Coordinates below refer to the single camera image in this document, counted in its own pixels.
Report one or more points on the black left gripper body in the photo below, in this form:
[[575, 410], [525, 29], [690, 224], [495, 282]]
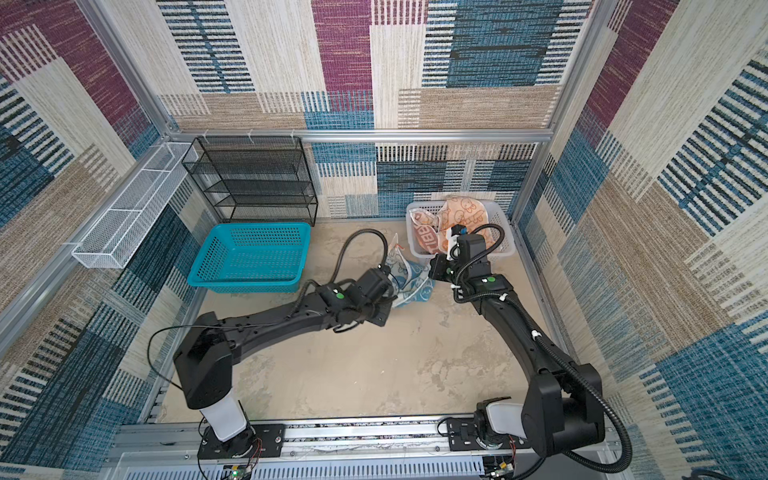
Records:
[[378, 314]]

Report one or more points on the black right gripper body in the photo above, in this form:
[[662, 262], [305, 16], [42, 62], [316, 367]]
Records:
[[444, 270]]

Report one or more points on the blue and cream towel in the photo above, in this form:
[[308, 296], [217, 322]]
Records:
[[411, 281]]

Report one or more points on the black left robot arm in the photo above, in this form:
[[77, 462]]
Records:
[[206, 356]]

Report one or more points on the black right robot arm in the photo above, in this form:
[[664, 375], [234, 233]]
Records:
[[558, 413]]

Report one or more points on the orange and cream towel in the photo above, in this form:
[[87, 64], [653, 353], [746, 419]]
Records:
[[471, 213]]

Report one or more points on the teal plastic basket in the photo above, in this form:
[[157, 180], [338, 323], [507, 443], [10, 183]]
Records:
[[252, 258]]

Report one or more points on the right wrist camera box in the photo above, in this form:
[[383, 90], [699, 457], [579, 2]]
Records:
[[456, 231]]

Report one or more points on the black wire shelf rack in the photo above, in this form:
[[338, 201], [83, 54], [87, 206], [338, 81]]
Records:
[[253, 179]]

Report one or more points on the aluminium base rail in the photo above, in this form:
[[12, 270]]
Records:
[[389, 447]]

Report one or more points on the white wire mesh tray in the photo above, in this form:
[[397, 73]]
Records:
[[118, 233]]

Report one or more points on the aluminium frame post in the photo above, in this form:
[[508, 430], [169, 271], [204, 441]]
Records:
[[578, 64]]

